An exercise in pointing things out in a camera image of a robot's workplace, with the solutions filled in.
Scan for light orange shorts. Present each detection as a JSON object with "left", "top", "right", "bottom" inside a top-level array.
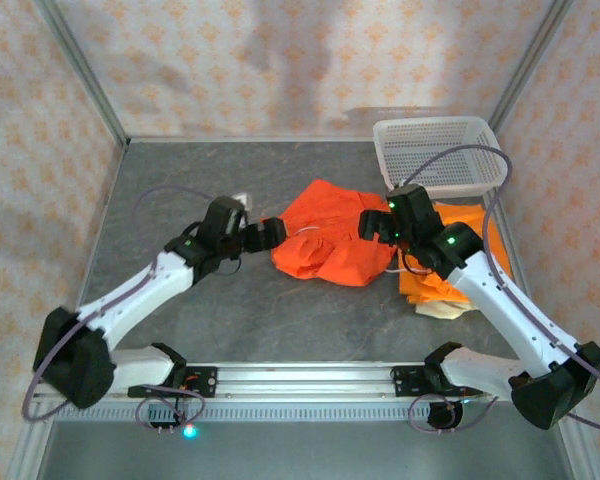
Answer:
[{"left": 397, "top": 199, "right": 514, "bottom": 306}]

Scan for red-orange shorts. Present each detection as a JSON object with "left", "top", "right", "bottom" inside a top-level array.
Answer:
[{"left": 270, "top": 178, "right": 399, "bottom": 287}]

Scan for beige shorts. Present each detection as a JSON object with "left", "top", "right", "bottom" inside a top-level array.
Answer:
[{"left": 413, "top": 298, "right": 474, "bottom": 321}]

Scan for white plastic mesh basket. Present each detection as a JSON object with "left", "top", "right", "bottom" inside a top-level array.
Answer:
[{"left": 372, "top": 115, "right": 511, "bottom": 200}]

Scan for white drawstring with metal tip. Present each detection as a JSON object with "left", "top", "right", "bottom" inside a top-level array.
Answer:
[{"left": 383, "top": 264, "right": 431, "bottom": 277}]

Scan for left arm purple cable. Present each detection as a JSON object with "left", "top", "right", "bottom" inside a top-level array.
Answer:
[{"left": 22, "top": 184, "right": 216, "bottom": 432}]

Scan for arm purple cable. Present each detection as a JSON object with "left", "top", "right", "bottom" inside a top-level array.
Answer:
[
  {"left": 402, "top": 143, "right": 600, "bottom": 434},
  {"left": 22, "top": 184, "right": 216, "bottom": 432}
]

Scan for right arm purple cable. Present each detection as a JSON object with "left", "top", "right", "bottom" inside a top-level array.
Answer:
[{"left": 402, "top": 143, "right": 600, "bottom": 434}]

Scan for aluminium back frame bar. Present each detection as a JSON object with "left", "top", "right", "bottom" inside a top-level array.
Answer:
[{"left": 124, "top": 133, "right": 376, "bottom": 145}]

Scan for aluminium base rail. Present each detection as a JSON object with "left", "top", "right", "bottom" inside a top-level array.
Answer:
[{"left": 114, "top": 360, "right": 511, "bottom": 401}]

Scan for aluminium frame post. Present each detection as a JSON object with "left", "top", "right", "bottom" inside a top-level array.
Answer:
[
  {"left": 487, "top": 0, "right": 575, "bottom": 132},
  {"left": 33, "top": 0, "right": 131, "bottom": 151}
]

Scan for black round cable hub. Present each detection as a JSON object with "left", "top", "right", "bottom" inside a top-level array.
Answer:
[{"left": 426, "top": 402, "right": 465, "bottom": 432}]

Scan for slotted grey cable duct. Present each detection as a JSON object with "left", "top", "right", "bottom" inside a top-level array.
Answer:
[{"left": 97, "top": 402, "right": 481, "bottom": 424}]

